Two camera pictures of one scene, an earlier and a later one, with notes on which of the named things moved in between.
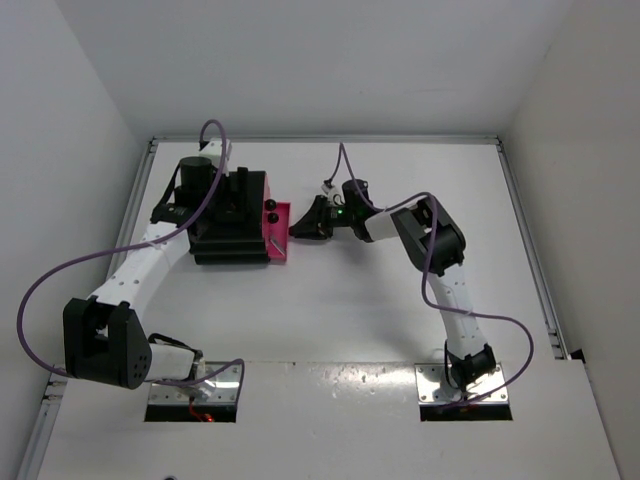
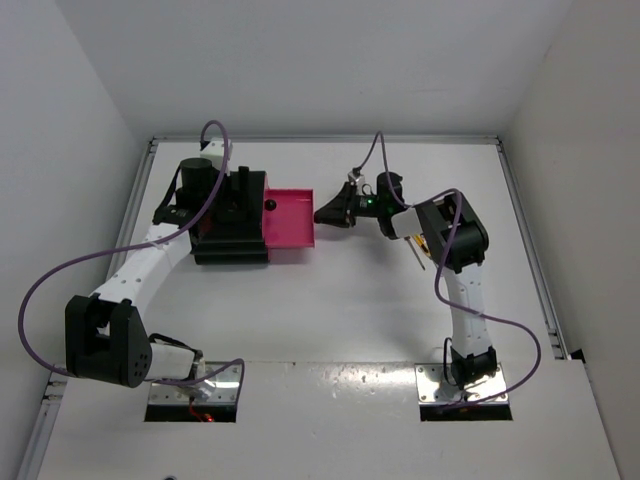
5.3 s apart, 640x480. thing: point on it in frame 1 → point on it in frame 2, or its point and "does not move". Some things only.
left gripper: (233, 200) does not move
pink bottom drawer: (276, 224) → (286, 255)
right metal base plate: (434, 387) does not move
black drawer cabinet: (230, 228) does not move
